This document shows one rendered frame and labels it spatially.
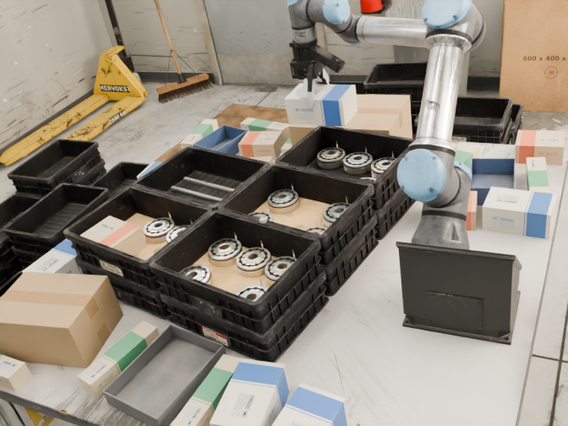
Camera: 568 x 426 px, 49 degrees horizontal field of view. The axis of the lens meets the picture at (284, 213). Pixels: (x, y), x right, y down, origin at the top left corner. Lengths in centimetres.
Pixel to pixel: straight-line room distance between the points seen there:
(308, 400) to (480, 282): 50
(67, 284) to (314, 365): 78
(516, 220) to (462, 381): 62
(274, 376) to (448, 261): 51
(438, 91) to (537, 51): 280
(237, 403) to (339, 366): 30
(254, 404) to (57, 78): 446
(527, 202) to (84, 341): 138
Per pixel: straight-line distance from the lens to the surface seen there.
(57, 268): 220
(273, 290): 159
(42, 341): 192
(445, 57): 164
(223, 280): 182
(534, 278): 193
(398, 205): 212
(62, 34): 573
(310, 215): 200
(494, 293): 162
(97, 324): 192
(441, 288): 164
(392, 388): 162
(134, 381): 181
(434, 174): 152
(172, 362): 181
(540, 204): 207
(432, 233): 163
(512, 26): 438
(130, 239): 201
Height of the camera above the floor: 194
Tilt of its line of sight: 33 degrees down
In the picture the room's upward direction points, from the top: 11 degrees counter-clockwise
